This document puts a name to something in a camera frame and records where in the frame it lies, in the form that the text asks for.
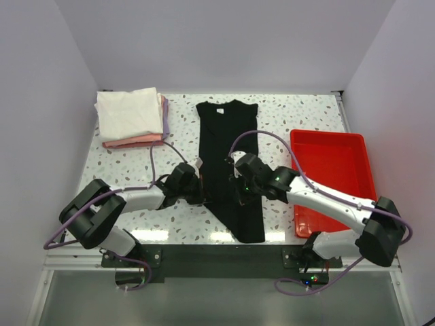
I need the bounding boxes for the black t shirt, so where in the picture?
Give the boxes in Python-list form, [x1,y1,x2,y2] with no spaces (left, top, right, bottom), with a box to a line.
[195,99,266,244]

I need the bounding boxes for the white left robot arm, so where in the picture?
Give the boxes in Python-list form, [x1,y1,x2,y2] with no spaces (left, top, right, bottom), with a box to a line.
[59,162,205,266]

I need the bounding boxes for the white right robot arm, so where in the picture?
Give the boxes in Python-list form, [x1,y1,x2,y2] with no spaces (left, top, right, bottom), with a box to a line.
[228,151,406,267]

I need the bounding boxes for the purple folded t shirt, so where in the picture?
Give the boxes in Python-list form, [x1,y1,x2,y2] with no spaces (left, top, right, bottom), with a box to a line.
[162,99,170,139]

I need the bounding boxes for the red plastic bin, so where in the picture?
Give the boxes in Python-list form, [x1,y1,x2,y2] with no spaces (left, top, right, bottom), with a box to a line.
[290,128,386,238]

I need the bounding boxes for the white folded t shirt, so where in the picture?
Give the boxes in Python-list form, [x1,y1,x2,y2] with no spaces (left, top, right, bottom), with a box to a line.
[94,87,163,142]

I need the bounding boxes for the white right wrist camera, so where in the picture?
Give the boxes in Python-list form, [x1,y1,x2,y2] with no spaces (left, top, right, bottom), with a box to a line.
[228,151,246,164]

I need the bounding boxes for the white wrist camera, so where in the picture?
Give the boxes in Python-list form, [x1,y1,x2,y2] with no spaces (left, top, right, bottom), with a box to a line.
[228,151,246,164]
[193,158,203,169]

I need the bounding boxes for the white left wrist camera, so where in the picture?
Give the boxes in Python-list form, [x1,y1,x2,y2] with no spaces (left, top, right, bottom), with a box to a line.
[193,158,203,169]

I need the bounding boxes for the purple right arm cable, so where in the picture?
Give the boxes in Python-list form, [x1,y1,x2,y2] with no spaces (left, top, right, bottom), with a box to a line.
[227,130,415,296]

